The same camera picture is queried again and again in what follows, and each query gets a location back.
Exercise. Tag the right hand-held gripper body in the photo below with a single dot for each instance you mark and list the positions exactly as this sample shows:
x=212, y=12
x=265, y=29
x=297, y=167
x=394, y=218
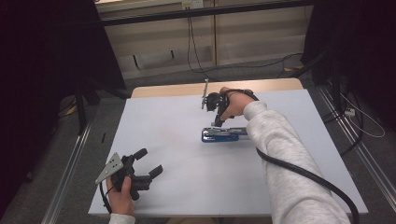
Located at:
x=214, y=101

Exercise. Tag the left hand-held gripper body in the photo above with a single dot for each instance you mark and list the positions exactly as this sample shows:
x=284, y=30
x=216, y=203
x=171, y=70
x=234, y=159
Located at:
x=116, y=166

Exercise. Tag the silver metal tool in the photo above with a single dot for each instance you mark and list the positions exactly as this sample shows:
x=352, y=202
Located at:
x=222, y=132

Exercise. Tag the blue stapler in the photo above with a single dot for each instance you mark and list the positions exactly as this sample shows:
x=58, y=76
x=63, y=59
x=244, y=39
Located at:
x=218, y=139

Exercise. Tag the person's right hand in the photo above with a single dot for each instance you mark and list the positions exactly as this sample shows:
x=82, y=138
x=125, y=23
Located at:
x=238, y=104

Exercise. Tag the person's left hand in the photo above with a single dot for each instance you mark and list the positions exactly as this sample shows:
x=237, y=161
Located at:
x=121, y=202

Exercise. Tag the small black floor piece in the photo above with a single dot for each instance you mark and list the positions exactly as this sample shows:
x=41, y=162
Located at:
x=103, y=137

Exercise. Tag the white table cover sheet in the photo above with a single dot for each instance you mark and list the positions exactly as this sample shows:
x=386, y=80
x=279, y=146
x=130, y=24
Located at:
x=174, y=130

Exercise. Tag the black stand legs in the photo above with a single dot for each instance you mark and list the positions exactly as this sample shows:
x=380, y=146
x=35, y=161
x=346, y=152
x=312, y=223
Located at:
x=81, y=115

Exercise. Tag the yellow floor tape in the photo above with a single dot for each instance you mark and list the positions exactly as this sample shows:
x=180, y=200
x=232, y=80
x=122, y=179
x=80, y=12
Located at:
x=294, y=67

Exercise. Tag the black horizontal bar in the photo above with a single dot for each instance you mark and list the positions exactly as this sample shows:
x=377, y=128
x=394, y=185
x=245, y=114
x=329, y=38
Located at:
x=202, y=12

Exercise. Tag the black stand leg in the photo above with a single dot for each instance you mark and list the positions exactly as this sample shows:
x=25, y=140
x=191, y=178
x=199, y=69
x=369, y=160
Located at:
x=311, y=63

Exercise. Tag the white power strip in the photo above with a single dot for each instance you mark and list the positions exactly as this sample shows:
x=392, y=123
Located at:
x=349, y=112

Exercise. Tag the black curtain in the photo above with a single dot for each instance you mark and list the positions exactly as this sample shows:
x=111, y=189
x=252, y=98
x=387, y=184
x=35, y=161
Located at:
x=37, y=62
x=358, y=40

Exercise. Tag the metal floor rail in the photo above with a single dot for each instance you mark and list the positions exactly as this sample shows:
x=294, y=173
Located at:
x=367, y=161
x=67, y=174

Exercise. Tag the white wall socket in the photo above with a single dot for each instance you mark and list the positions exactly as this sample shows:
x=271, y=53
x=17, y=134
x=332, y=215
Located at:
x=192, y=3

